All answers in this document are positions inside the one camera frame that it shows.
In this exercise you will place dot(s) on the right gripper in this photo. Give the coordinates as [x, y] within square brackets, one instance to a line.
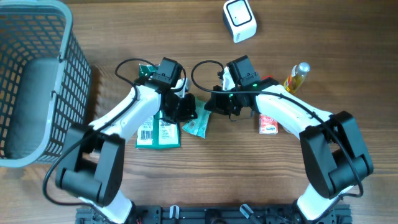
[215, 104]

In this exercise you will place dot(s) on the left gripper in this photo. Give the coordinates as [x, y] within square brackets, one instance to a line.
[188, 114]

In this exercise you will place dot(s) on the light green wipes sachet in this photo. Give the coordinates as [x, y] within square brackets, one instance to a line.
[197, 127]

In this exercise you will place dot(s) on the green 3M gloves package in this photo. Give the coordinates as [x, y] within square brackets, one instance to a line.
[155, 133]

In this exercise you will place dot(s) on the small red patterned box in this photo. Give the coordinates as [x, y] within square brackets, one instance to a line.
[267, 125]

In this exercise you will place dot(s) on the red snack stick packet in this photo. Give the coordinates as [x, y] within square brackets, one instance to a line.
[268, 76]

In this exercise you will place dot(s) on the yellow liquid bottle silver cap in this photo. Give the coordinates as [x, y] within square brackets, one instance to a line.
[296, 78]

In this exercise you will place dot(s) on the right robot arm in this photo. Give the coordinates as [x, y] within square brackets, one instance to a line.
[335, 155]

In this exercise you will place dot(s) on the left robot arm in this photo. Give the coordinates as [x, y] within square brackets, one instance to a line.
[92, 162]

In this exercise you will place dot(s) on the white barcode scanner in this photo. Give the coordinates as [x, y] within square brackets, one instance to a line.
[239, 19]

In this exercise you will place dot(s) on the dark grey mesh basket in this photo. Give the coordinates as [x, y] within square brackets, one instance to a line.
[45, 81]

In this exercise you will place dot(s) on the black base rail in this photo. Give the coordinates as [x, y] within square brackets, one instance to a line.
[276, 213]

